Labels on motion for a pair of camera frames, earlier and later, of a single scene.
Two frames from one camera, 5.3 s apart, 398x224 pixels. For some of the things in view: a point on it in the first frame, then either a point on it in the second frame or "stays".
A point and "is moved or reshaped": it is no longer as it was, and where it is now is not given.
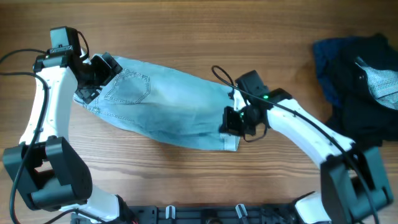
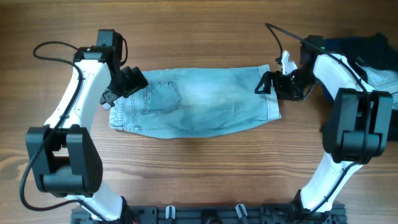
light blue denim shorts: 168,100 is moved or reshaped
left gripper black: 87,94 -> 135,81
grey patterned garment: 382,84 stays
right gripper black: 228,124 -> 298,94
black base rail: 198,214 stays
